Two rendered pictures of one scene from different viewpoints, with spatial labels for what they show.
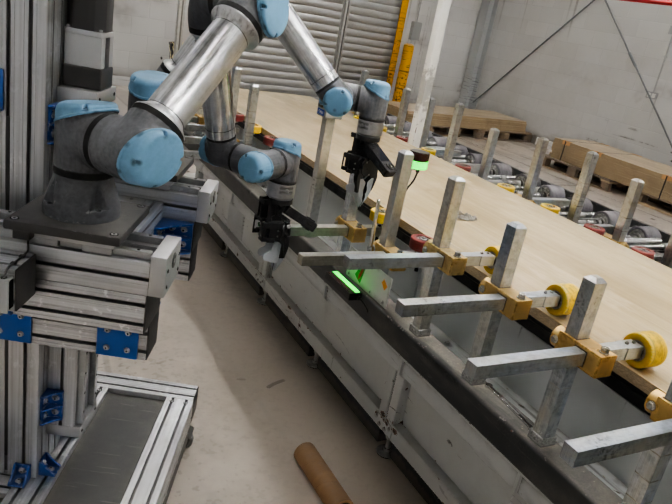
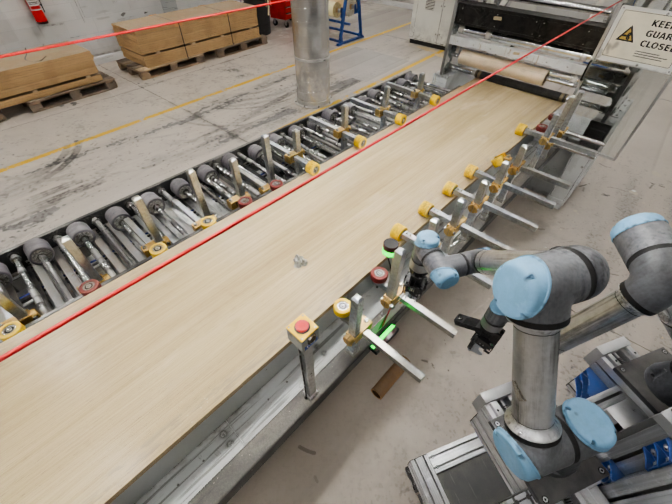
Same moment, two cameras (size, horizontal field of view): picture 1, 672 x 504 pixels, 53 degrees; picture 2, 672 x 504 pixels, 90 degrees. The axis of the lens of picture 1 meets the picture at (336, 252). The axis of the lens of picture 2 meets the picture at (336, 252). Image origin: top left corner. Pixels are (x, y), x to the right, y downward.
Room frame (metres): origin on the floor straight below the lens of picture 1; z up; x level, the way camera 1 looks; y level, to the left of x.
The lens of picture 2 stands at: (2.43, 0.64, 2.10)
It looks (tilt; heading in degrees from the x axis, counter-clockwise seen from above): 47 degrees down; 254
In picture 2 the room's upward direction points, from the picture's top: 1 degrees clockwise
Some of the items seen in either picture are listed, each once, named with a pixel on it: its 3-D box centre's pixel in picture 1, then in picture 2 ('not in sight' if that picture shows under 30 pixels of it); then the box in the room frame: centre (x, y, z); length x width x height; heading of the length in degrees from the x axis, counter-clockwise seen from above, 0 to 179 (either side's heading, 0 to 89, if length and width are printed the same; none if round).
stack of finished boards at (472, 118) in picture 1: (454, 116); not in sight; (10.39, -1.39, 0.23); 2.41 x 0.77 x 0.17; 125
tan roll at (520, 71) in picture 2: not in sight; (523, 72); (-0.01, -1.95, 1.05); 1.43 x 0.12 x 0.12; 121
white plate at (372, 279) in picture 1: (367, 276); (388, 316); (1.96, -0.11, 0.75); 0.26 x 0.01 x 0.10; 31
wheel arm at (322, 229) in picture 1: (327, 230); (377, 343); (2.08, 0.04, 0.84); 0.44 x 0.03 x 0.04; 121
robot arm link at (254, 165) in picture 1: (256, 164); not in sight; (1.62, 0.23, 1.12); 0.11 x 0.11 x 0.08; 63
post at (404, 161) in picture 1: (390, 227); (392, 287); (1.95, -0.15, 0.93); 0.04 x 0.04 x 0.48; 31
